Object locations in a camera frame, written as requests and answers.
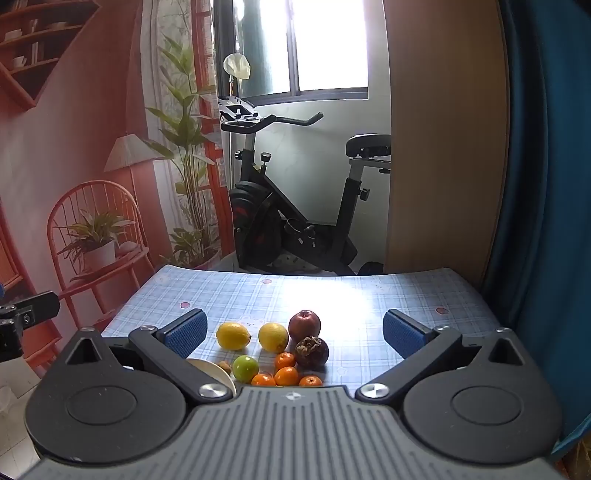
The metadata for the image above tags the black exercise bike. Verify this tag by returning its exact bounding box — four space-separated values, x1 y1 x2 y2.
218 96 392 276

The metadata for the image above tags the small orange mandarin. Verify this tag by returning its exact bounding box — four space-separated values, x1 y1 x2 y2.
250 372 276 387
298 375 324 387
274 351 296 371
274 366 300 386

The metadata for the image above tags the printed room backdrop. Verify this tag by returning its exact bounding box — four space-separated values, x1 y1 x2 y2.
1 1 235 374

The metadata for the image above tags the dark blue curtain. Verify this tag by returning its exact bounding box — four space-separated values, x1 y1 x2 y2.
482 1 590 457

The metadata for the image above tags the window with dark frame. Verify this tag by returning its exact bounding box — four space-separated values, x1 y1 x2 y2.
212 1 369 106

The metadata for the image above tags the yellow lemon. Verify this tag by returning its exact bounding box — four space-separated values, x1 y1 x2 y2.
215 322 252 351
259 322 290 354

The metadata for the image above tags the blue plaid tablecloth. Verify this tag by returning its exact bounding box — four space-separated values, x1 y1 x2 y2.
103 266 500 392

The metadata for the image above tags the beige round plate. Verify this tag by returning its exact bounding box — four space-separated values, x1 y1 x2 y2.
187 358 238 396

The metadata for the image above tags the green apple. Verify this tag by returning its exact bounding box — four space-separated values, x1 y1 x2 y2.
232 355 259 384

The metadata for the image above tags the brown wooden wardrobe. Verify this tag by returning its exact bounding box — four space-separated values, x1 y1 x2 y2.
385 1 509 284

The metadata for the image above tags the dark purple mangosteen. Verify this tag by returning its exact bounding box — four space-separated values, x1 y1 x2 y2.
294 336 329 369

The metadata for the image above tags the red apple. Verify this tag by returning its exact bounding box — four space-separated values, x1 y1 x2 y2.
288 310 322 342

